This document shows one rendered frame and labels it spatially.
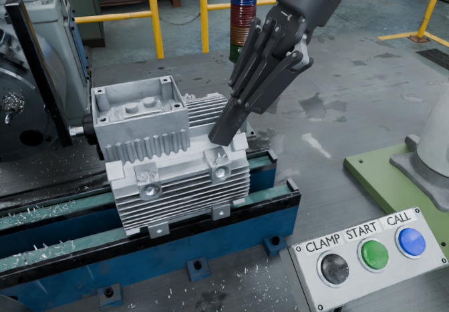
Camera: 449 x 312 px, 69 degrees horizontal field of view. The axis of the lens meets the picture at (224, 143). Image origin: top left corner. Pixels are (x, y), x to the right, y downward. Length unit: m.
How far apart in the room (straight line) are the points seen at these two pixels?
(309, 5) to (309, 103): 0.76
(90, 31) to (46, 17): 2.79
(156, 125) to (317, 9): 0.24
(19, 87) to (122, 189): 0.32
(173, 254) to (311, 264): 0.32
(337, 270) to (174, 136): 0.26
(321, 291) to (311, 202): 0.43
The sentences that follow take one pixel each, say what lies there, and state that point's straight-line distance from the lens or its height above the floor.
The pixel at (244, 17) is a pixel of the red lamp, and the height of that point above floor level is 1.14.
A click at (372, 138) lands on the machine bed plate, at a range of 1.03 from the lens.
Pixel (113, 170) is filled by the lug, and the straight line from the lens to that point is 0.45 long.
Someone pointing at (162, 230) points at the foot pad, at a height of 0.97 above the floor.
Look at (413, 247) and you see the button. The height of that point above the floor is 1.07.
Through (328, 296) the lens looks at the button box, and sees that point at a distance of 0.38.
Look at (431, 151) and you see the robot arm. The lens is 0.83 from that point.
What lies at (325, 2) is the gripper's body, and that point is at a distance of 0.39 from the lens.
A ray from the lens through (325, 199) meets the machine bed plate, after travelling 0.80.
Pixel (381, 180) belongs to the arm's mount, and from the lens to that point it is 0.86.
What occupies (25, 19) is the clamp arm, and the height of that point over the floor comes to 1.23.
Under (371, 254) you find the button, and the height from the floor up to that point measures 1.07.
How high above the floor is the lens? 1.38
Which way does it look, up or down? 40 degrees down
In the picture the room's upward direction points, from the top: straight up
